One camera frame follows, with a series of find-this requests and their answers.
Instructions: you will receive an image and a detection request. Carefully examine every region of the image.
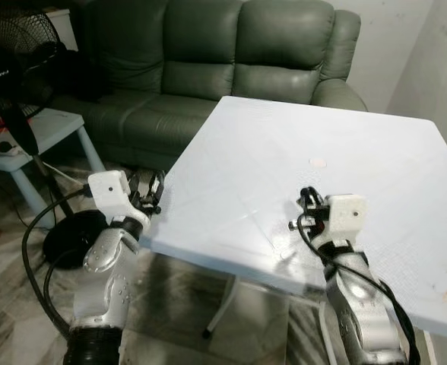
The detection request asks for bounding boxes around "white folding plastic table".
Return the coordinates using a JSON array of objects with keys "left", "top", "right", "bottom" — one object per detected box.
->
[{"left": 140, "top": 96, "right": 447, "bottom": 358}]

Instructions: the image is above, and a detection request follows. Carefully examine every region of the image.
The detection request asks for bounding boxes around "black standing fan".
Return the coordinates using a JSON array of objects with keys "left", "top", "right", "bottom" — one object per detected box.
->
[{"left": 0, "top": 11, "right": 110, "bottom": 271}]

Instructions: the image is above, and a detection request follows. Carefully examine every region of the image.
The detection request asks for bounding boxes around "small pale blue side table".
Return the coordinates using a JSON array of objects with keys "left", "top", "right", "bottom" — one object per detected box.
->
[{"left": 0, "top": 108, "right": 106, "bottom": 229}]

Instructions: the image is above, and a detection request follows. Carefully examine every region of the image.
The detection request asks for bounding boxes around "dark green leather sofa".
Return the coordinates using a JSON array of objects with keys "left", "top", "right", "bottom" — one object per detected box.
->
[{"left": 52, "top": 0, "right": 369, "bottom": 172}]

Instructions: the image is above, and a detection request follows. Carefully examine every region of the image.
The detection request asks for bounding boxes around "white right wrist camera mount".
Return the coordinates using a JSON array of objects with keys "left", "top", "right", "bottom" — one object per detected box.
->
[{"left": 315, "top": 195, "right": 369, "bottom": 252}]

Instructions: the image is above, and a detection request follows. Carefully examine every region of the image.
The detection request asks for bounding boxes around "white power cord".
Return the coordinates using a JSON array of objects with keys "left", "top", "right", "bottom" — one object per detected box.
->
[{"left": 41, "top": 160, "right": 87, "bottom": 179}]

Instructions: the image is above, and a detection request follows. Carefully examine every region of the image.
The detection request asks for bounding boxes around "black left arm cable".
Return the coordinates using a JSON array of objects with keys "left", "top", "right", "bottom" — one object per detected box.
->
[{"left": 22, "top": 186, "right": 95, "bottom": 339}]

